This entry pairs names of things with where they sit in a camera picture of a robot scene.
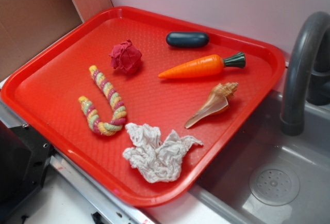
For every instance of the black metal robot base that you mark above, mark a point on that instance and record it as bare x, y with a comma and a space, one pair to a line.
25, 156

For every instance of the orange plastic toy carrot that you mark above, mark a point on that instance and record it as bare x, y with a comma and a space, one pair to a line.
205, 66

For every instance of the red plastic tray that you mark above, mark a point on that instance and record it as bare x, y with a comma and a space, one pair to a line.
45, 93

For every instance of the brown conch seashell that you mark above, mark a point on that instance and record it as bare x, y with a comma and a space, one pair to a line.
217, 102

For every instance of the crumpled red cloth ball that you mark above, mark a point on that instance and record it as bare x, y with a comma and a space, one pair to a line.
126, 57

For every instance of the crumpled white cloth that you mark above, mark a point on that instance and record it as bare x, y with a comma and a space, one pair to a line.
157, 160

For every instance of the dark blue capsule toy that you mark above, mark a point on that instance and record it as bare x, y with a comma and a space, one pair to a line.
187, 39

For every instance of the grey plastic sink basin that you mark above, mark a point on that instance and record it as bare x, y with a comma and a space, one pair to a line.
224, 184

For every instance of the round grey sink drain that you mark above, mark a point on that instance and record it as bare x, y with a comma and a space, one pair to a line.
274, 184

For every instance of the grey toy faucet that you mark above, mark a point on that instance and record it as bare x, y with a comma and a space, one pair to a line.
307, 78

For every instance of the brown cardboard panel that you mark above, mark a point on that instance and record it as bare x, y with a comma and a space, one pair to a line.
30, 26

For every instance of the multicoloured braided rope toy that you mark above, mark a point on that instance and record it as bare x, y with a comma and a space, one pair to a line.
115, 101

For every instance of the silver metal rail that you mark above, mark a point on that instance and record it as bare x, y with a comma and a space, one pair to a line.
68, 195

